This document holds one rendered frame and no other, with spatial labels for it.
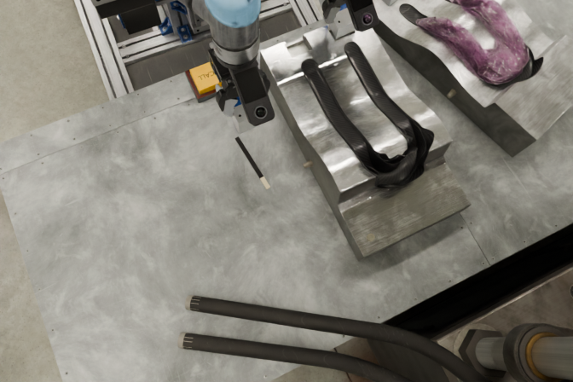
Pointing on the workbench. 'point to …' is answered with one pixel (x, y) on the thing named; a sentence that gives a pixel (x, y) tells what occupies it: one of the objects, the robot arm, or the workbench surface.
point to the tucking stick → (252, 163)
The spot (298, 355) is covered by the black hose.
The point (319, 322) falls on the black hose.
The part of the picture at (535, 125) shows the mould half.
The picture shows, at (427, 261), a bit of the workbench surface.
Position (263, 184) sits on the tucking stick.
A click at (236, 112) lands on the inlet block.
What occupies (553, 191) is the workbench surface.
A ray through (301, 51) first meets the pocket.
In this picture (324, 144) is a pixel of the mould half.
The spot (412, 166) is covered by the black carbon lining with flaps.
